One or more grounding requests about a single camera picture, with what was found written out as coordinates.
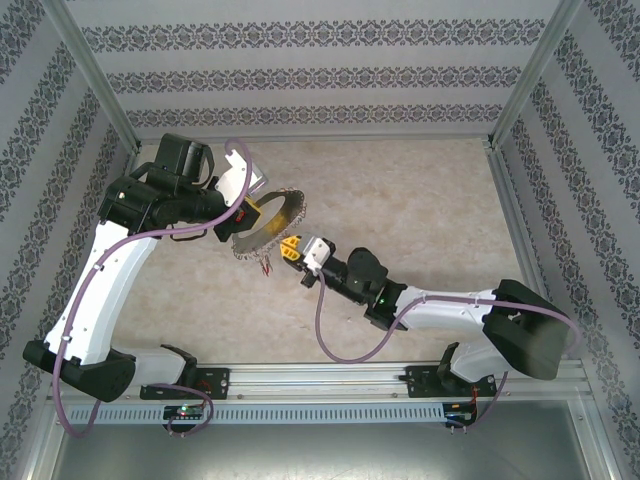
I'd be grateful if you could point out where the metal oval keyring plate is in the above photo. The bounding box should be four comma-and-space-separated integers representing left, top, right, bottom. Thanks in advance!
230, 187, 311, 264

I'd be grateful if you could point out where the grey metal sheet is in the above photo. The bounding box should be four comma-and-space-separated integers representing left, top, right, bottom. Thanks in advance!
29, 399, 616, 480

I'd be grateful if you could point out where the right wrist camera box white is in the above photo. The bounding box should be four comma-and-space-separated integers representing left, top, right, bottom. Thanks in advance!
302, 233, 337, 274

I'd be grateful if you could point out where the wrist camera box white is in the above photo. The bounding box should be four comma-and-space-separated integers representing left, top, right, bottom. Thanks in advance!
217, 149, 269, 206
302, 233, 337, 274

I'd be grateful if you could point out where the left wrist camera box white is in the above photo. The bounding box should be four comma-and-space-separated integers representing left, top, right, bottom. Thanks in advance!
217, 149, 269, 206

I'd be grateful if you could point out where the aluminium floor rail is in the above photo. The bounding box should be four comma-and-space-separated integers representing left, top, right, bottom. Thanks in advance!
485, 144, 571, 361
67, 147, 144, 366
134, 130, 496, 146

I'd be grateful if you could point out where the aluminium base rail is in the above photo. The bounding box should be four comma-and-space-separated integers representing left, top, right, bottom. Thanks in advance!
49, 362, 594, 401

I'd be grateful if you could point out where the slotted grey cable duct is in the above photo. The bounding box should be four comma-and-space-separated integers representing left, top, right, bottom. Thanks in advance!
67, 403, 447, 425

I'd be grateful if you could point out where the aluminium frame post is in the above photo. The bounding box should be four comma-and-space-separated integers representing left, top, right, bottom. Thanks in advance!
485, 0, 585, 151
42, 0, 142, 151

